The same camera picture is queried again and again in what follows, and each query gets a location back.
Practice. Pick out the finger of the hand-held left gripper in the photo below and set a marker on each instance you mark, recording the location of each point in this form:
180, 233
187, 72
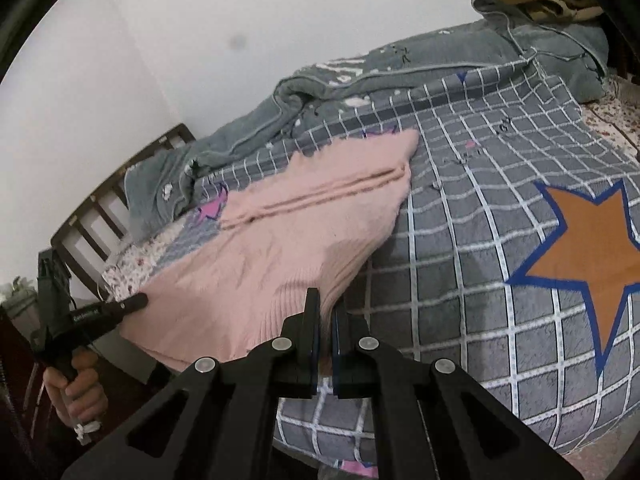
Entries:
130, 304

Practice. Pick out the person's left hand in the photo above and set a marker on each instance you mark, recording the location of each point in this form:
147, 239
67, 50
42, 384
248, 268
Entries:
85, 395

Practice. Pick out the pink knitted sweater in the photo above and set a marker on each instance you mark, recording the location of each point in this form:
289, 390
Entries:
280, 240

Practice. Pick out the dark wooden bed headboard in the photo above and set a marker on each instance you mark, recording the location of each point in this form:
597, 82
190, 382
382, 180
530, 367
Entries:
95, 210

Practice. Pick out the grey checked blanket with stars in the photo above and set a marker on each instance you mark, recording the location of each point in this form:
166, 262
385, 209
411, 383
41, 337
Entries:
475, 260

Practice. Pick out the floral bed sheet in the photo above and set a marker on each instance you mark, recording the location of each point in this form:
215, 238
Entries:
140, 260

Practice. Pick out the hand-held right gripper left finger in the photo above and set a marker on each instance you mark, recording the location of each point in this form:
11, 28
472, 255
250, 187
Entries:
310, 340

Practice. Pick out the grey printed quilt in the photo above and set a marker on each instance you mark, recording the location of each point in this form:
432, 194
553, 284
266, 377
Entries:
320, 90

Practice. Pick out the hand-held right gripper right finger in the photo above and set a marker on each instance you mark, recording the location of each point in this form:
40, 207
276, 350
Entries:
342, 355

